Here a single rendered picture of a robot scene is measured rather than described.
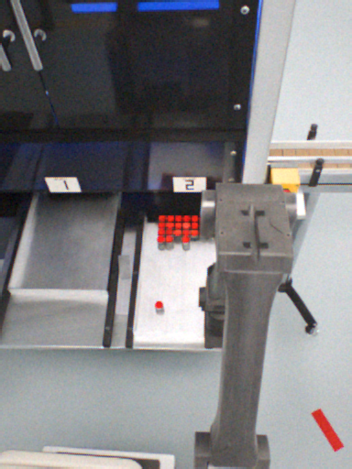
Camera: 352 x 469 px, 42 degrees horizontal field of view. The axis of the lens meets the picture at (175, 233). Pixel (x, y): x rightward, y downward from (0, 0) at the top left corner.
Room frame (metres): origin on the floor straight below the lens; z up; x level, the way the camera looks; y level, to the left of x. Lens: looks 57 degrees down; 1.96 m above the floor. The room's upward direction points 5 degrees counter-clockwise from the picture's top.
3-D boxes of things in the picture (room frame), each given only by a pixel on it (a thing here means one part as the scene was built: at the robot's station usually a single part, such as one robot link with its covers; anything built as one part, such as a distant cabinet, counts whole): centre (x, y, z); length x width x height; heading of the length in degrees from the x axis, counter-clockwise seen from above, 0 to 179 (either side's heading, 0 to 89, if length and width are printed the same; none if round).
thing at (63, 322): (0.62, 0.14, 0.87); 0.70 x 0.48 x 0.02; 83
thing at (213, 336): (0.37, -0.08, 1.01); 0.10 x 0.07 x 0.07; 173
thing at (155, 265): (0.56, -0.03, 0.90); 0.34 x 0.26 x 0.04; 173
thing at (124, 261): (0.54, 0.15, 0.91); 0.14 x 0.03 x 0.06; 174
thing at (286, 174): (0.76, -0.30, 1.00); 0.08 x 0.07 x 0.07; 173
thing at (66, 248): (0.71, 0.30, 0.90); 0.34 x 0.26 x 0.04; 173
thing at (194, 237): (0.67, -0.04, 0.90); 0.18 x 0.02 x 0.05; 83
